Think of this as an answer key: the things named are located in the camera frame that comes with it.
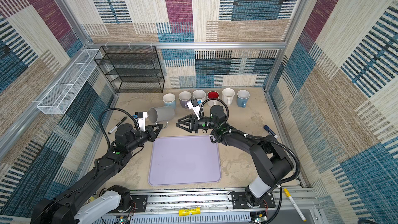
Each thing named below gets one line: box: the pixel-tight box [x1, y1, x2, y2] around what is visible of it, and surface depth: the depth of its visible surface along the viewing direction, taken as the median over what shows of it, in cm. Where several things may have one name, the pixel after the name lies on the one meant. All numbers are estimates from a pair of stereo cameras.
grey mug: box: [147, 106, 176, 129], surface depth 76 cm
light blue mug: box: [162, 92, 177, 109], surface depth 104 cm
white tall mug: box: [221, 87, 236, 107], surface depth 107 cm
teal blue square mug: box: [236, 89, 251, 109], surface depth 107 cm
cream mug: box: [192, 89, 207, 101], surface depth 110 cm
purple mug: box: [178, 90, 192, 109], surface depth 108 cm
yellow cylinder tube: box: [178, 206, 201, 217], surface depth 71 cm
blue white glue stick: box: [263, 124, 278, 139], surface depth 98 cm
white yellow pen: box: [283, 187, 307, 222], surface depth 74 cm
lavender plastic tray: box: [147, 135, 222, 187], surface depth 88 cm
